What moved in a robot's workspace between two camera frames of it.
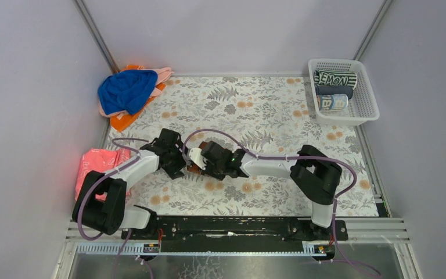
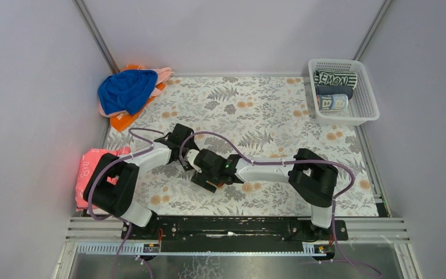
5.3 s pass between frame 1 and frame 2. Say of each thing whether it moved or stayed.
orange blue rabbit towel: stayed
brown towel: moved
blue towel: stayed
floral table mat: stayed
